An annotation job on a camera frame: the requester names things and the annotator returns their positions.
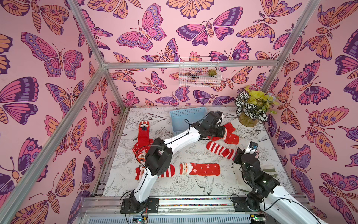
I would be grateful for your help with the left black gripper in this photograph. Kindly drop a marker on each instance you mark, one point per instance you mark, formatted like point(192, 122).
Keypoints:
point(222, 131)

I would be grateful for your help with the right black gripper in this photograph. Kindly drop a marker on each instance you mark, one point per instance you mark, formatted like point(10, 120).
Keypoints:
point(239, 155)

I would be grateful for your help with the red white striped sock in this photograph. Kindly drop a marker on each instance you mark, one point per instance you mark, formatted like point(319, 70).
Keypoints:
point(217, 149)
point(140, 171)

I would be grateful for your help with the red snowflake santa sock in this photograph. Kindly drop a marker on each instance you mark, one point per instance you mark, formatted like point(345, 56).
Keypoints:
point(231, 138)
point(201, 169)

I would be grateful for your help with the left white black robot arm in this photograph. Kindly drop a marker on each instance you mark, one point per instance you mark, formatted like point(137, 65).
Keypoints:
point(159, 156)

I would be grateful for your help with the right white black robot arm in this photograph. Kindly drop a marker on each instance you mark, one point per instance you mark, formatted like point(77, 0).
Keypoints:
point(267, 194)

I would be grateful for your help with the plain red sock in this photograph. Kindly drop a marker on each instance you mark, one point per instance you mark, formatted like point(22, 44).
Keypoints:
point(228, 128)

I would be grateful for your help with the light blue plastic basket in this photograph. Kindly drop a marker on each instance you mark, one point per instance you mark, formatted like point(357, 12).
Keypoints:
point(192, 115)

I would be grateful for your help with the potted plant in glass vase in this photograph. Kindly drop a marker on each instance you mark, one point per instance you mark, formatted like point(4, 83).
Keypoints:
point(253, 106)

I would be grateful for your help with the small green succulent plant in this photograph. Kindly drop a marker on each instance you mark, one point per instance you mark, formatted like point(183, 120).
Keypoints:
point(212, 72)

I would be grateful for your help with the red nutcracker sock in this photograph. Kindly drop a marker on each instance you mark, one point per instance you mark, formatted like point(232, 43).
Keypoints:
point(143, 136)

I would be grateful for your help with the red patterned christmas sock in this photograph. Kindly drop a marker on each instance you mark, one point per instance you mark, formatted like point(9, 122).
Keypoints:
point(141, 148)

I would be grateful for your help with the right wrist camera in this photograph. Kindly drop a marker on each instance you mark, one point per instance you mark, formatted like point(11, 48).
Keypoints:
point(253, 145)

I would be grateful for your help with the white wire wall basket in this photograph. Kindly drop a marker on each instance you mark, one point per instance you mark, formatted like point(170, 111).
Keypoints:
point(194, 74)

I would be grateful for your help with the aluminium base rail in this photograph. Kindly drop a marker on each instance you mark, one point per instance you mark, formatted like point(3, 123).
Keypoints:
point(226, 209)

